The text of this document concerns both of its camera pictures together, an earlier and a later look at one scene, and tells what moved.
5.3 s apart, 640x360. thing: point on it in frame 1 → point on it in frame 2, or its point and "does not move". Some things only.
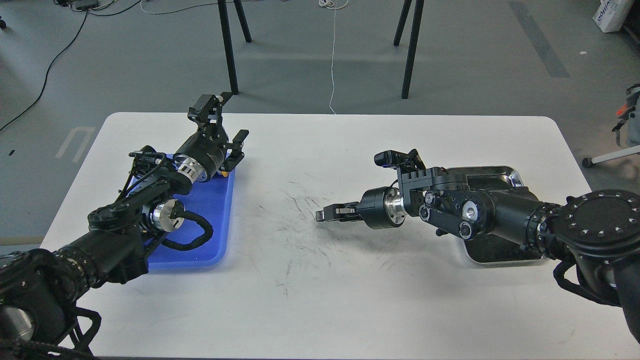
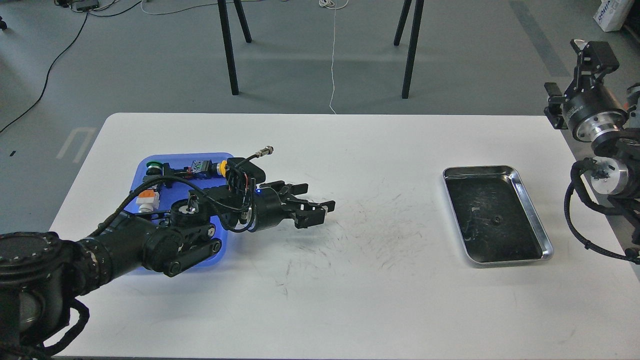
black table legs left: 227,39 does not move
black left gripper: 200,157 → 270,209
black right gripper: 380,207 → 591,110
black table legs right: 418,9 does not move
